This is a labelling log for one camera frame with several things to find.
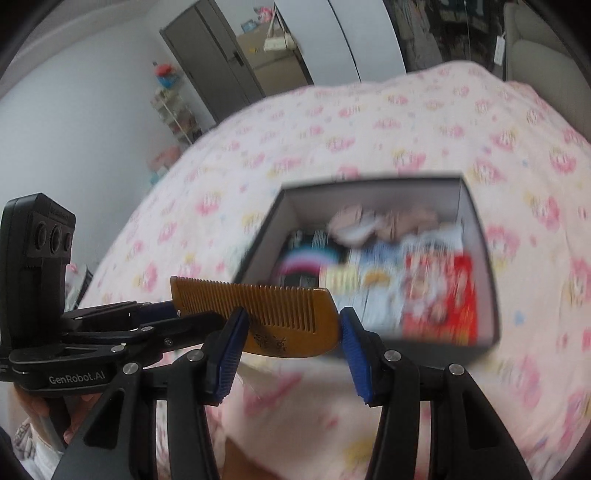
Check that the hanging clothes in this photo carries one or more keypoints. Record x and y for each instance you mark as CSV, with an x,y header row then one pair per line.
x,y
429,32

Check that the black packet with pink arc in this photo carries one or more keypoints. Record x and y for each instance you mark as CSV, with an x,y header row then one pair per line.
x,y
304,258

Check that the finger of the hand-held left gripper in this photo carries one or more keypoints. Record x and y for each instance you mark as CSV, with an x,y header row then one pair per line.
x,y
175,334
154,310

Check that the brown wooden comb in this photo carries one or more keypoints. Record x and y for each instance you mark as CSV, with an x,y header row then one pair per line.
x,y
323,314

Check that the brown cabinet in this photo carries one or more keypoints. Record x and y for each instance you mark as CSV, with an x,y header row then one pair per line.
x,y
277,69

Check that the white wardrobe panel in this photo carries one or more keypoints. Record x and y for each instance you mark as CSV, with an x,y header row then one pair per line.
x,y
332,37

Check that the white cartoon printed packet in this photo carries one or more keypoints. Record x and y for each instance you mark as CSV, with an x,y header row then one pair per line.
x,y
434,242

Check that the white power strip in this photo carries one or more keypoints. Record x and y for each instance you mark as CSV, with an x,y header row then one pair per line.
x,y
499,51

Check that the small blue box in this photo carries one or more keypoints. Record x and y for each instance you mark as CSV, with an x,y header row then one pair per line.
x,y
251,26

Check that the pale printed packet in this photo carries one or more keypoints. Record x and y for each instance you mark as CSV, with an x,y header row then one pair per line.
x,y
374,286

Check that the black cardboard box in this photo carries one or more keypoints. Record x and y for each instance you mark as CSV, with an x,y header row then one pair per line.
x,y
369,194

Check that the pink printed blanket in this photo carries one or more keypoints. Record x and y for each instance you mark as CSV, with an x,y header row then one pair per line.
x,y
369,129

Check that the white handbag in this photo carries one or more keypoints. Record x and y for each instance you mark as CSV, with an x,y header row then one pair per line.
x,y
279,43

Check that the white shelf rack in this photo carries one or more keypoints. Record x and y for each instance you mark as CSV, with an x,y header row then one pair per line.
x,y
178,115

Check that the large pink plush toy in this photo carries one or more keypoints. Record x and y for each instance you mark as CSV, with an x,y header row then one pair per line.
x,y
164,159

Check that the small pink plush toy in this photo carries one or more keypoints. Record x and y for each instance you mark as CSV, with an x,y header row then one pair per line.
x,y
264,14

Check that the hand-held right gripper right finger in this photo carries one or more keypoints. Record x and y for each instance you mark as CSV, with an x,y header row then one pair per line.
x,y
355,350

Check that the grey door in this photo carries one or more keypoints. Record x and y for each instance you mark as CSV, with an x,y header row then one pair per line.
x,y
207,60

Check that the person's left hand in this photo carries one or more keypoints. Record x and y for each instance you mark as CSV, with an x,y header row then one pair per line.
x,y
78,415

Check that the red snack packet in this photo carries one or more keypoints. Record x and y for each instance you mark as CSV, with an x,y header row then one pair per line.
x,y
438,300

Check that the red and blue toy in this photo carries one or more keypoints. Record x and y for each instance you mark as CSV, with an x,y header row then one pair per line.
x,y
165,74

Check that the beige sock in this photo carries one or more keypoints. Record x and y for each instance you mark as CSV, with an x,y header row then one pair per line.
x,y
411,221
353,226

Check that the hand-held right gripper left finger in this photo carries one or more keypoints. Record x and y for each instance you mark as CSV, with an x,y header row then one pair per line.
x,y
228,350

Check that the beige sofa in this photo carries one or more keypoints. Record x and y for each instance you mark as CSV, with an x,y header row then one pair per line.
x,y
545,55

